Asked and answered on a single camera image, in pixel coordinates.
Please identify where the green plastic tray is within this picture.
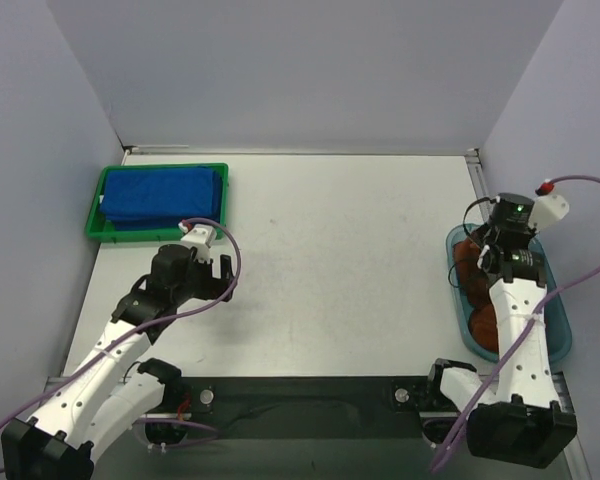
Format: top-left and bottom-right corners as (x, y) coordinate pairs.
(85, 163), (229, 243)

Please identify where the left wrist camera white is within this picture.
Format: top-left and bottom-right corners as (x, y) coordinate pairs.
(178, 221), (216, 249)

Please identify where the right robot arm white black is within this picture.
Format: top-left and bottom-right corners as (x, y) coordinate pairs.
(429, 224), (577, 473)

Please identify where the teal transparent plastic bin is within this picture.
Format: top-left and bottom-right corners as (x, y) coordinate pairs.
(445, 226), (572, 364)

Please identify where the rust orange towel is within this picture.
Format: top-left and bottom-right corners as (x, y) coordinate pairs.
(453, 239), (499, 353)

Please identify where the aluminium back rail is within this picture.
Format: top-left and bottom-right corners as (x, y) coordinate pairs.
(125, 145), (480, 157)

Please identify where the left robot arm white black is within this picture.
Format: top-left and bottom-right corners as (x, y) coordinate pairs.
(1, 244), (242, 479)

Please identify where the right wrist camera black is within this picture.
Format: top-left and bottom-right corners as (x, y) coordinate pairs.
(487, 181), (570, 233)

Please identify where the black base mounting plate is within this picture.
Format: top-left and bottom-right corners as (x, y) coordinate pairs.
(159, 376), (458, 440)

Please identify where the folded blue towel stack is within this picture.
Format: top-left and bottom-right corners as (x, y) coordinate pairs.
(100, 166), (223, 230)

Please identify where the aluminium front frame rail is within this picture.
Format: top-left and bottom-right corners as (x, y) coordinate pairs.
(44, 372), (575, 418)

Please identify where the aluminium right side rail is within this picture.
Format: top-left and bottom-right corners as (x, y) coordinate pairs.
(465, 148), (492, 225)

